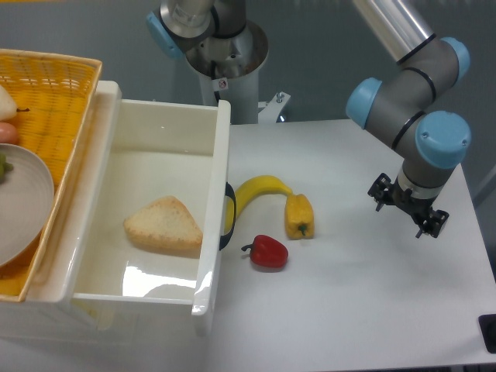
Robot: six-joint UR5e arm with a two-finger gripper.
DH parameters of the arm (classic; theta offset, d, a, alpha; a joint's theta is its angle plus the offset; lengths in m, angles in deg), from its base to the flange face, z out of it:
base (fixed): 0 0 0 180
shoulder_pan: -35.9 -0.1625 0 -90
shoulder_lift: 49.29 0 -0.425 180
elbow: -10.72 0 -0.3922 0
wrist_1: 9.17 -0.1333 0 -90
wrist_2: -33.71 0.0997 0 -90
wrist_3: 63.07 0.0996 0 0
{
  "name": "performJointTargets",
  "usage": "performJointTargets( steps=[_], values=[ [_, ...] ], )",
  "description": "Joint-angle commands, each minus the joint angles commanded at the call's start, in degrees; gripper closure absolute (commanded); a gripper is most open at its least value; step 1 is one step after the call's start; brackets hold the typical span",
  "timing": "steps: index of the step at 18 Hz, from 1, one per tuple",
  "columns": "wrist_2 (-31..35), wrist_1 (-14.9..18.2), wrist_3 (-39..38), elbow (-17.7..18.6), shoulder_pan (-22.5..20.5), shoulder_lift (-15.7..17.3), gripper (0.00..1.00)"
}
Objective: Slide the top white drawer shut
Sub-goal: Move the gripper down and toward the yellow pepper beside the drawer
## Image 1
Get grey ridged plate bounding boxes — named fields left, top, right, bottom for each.
left=1, top=144, right=54, bottom=265

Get yellow banana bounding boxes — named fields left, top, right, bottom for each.
left=224, top=175, right=293, bottom=233

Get pink sausage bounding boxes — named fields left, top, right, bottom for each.
left=0, top=122, right=19, bottom=145

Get green grapes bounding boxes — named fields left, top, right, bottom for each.
left=0, top=153, right=14, bottom=181

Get yellow bell pepper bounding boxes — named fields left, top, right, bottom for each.
left=284, top=194, right=315, bottom=239

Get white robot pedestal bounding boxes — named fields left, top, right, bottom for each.
left=185, top=21, right=291, bottom=125

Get bread slice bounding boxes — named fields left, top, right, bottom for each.
left=123, top=196, right=203, bottom=258

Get black corner device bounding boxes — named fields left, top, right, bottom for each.
left=478, top=314, right=496, bottom=354

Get red bell pepper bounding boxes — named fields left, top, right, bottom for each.
left=241, top=235, right=288, bottom=269

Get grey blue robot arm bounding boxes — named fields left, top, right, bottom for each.
left=146, top=1, right=471, bottom=237

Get white pear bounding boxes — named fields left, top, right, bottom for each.
left=0, top=86, right=29, bottom=122

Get white drawer cabinet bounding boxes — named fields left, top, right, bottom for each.
left=1, top=81, right=122, bottom=341

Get yellow woven basket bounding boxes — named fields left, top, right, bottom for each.
left=1, top=49, right=102, bottom=303

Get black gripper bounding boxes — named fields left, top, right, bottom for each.
left=367, top=173, right=450, bottom=239

